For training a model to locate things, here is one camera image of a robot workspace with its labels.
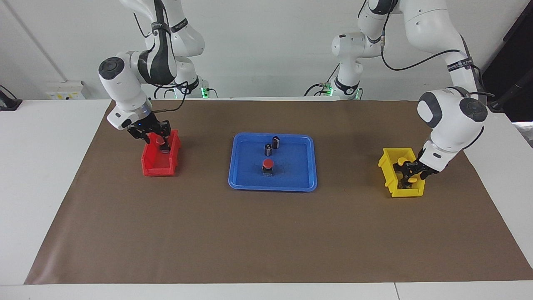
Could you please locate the blue plastic tray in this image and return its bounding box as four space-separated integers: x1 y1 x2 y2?
228 132 318 192

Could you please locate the yellow plastic storage bin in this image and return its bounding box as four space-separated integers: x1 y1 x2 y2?
378 147 426 198

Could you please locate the red plastic storage bin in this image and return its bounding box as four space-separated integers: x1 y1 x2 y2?
141 129 182 177

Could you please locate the brown paper table mat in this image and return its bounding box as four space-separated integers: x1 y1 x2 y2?
24 99 533 285

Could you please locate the black stand equipment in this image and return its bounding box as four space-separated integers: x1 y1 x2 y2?
481 8 533 123

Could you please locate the white wall power outlet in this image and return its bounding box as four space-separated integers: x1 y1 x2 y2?
45 80 86 100

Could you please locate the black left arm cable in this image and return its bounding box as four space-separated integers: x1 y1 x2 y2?
380 25 496 98

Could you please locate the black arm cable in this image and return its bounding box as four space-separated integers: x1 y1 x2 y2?
380 25 496 98
133 0 189 113

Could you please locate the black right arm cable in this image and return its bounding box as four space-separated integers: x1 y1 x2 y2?
133 0 189 113

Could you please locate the black device with cable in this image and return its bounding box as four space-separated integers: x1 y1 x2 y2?
0 85 22 111

